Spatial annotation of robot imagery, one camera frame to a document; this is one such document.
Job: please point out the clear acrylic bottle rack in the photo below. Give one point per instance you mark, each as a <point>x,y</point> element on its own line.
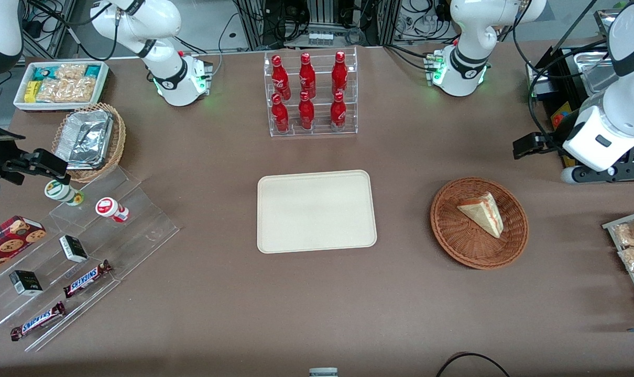
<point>319,131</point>

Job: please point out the yellow snack packet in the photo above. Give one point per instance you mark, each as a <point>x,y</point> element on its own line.
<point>32,91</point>

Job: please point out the red emergency stop button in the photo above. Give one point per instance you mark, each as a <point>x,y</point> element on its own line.
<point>557,121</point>

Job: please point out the small clear cracker bag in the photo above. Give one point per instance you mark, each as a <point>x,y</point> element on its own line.
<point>70,71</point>

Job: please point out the tan wicker basket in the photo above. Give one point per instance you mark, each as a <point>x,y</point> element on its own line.
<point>117,139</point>

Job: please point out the small black box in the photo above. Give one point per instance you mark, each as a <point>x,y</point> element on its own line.
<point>26,283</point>
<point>73,248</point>

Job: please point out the white power strip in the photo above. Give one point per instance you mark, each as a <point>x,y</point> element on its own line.
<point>321,37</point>

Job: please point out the clear acrylic stepped shelf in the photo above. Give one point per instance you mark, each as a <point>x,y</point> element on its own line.
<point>139,230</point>

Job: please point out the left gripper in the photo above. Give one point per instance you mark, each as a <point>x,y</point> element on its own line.
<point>550,142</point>

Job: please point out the teal snack packet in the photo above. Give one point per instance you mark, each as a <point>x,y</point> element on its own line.
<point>93,70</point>
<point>45,73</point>

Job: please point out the stacked aluminium foil trays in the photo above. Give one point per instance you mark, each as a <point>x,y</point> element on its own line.
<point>84,139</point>

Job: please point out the aluminium frame rack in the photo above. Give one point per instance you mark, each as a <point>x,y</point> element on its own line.
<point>251,26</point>

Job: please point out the grey metal object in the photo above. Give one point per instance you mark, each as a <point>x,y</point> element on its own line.
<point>323,372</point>

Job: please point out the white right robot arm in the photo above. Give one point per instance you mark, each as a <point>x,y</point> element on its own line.
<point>160,31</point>

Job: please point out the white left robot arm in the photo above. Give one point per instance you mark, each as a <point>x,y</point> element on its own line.
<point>469,31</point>

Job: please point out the red cookie box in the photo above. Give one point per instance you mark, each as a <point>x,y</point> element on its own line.
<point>8,241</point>

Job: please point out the large clear cracker bag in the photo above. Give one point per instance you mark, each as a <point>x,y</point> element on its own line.
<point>68,90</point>

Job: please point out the brown round wicker basket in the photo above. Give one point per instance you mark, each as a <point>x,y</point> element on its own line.
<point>453,235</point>

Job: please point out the red white yogurt bottle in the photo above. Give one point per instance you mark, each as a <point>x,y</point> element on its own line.
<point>107,208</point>

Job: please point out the beige plastic tray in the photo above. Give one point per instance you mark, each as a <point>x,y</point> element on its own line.
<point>317,212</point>

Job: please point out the green white yogurt bottle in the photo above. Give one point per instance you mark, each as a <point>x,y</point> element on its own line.
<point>60,192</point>

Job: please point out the red cola bottle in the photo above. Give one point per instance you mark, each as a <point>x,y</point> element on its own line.
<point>339,73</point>
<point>338,111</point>
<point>280,114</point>
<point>306,112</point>
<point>307,76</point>
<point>280,76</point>

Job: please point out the white rectangular snack bin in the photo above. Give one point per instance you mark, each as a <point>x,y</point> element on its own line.
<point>103,86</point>

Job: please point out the Snickers chocolate bar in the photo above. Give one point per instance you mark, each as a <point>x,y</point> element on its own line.
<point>36,321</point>
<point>86,279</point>

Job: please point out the triangular sandwich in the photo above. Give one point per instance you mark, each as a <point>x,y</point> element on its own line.
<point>484,212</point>

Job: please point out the black food warmer cabinet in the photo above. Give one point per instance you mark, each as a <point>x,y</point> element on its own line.
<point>568,65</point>

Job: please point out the stainless steel pan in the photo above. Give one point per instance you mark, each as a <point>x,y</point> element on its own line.
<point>596,67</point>

